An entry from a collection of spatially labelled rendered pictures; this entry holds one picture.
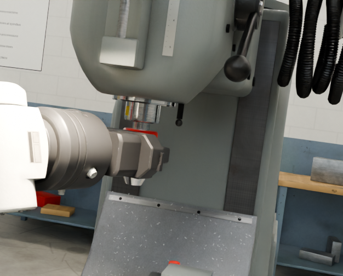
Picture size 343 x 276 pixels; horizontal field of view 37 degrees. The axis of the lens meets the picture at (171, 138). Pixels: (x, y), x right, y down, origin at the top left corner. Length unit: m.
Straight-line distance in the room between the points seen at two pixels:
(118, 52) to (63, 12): 4.89
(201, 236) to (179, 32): 0.54
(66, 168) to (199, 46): 0.21
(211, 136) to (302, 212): 3.91
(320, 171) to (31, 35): 3.18
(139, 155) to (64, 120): 0.12
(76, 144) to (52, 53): 4.91
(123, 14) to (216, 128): 0.52
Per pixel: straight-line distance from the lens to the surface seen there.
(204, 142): 1.04
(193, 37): 0.59
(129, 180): 0.67
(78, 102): 5.27
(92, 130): 0.55
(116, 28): 0.56
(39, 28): 5.53
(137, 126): 0.67
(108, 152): 0.56
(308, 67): 0.85
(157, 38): 0.59
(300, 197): 4.89
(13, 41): 5.64
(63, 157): 0.52
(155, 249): 1.03
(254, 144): 1.02
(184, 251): 1.02
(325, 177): 4.36
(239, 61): 0.56
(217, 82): 0.76
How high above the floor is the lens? 1.30
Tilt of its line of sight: 3 degrees down
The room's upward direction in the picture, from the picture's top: 8 degrees clockwise
